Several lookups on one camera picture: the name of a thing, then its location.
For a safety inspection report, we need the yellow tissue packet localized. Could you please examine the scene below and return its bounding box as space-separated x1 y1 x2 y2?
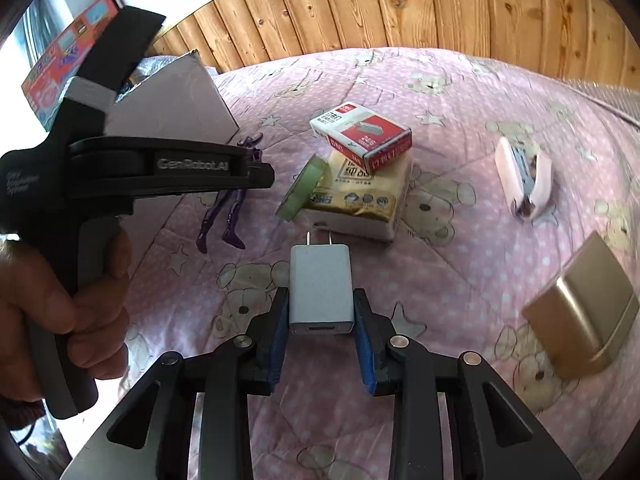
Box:
295 152 416 243

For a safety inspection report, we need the white cardboard box container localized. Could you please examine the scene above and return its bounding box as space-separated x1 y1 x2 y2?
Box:
105 49 241 143

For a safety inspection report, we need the red and white staple box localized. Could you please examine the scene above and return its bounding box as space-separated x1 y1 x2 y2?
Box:
309 102 413 173

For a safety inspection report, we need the clear bubble wrap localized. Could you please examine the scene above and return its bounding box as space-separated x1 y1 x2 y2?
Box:
127 55 176 92

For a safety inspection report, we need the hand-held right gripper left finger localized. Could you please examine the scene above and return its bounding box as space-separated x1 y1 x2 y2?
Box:
60 287 291 480

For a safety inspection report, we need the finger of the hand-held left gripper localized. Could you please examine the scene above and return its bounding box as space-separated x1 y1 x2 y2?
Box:
239 142 276 193

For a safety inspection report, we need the pink bear print blanket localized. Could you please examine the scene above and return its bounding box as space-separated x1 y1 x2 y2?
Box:
65 47 640 480

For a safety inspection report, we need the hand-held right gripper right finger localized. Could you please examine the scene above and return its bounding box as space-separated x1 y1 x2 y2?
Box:
352 287 566 480

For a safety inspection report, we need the gold tin box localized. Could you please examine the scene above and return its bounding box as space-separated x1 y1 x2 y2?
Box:
522 231 640 380

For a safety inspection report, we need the person's left hand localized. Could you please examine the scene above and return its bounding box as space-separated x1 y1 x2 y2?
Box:
0 232 132 403

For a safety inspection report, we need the pink stapler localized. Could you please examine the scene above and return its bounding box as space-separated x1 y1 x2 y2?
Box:
494 136 553 219

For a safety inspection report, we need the superhero print pillow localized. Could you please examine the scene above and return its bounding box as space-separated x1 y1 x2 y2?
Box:
21 0 121 131

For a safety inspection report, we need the grey dotted mattress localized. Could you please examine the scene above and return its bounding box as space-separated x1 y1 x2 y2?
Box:
570 77 640 128

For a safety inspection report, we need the white USB charger plug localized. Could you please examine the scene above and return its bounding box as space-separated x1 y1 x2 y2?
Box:
289 231 355 336

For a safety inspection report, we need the purple action figure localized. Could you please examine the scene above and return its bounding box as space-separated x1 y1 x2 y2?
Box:
196 132 264 254

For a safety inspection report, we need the green clear tape roll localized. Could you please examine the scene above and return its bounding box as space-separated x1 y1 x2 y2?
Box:
276 156 328 222

